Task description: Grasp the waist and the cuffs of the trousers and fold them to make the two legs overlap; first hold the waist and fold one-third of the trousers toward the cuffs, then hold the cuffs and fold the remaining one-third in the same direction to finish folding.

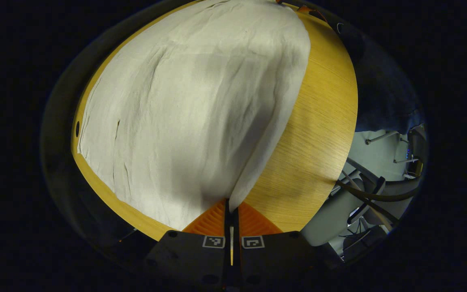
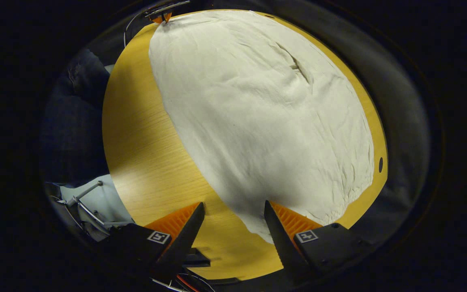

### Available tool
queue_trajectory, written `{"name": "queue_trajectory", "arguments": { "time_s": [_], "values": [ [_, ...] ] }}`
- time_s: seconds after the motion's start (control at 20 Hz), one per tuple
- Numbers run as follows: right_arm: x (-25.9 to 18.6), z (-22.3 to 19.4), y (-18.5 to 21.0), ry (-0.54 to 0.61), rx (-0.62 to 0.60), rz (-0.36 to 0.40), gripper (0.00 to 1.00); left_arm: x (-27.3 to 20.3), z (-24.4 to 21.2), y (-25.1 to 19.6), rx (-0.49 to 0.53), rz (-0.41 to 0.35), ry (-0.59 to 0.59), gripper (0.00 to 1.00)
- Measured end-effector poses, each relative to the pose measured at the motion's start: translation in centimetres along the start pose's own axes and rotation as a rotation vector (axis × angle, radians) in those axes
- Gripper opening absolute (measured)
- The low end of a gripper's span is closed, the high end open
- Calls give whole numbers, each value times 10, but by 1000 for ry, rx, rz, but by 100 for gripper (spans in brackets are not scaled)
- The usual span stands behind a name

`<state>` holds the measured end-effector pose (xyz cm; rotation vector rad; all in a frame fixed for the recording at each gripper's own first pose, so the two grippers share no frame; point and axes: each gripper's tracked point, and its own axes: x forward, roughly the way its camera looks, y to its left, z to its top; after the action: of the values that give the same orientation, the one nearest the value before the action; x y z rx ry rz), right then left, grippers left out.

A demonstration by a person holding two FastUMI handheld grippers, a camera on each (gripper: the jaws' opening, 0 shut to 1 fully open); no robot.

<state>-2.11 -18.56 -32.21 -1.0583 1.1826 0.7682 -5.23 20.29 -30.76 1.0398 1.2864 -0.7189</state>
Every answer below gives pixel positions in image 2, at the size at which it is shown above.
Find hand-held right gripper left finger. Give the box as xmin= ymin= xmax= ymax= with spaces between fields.
xmin=104 ymin=202 xmax=206 ymax=284

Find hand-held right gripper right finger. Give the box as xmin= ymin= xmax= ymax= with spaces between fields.
xmin=263 ymin=200 xmax=374 ymax=281

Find cream white jeans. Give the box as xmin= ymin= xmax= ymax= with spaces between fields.
xmin=148 ymin=10 xmax=375 ymax=244

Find person's dark trousers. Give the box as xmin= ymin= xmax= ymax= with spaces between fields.
xmin=39 ymin=49 xmax=110 ymax=187

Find red cable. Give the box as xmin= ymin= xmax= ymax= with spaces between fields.
xmin=176 ymin=274 xmax=201 ymax=292

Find white metal frame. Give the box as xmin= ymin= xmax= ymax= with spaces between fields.
xmin=51 ymin=180 xmax=135 ymax=236

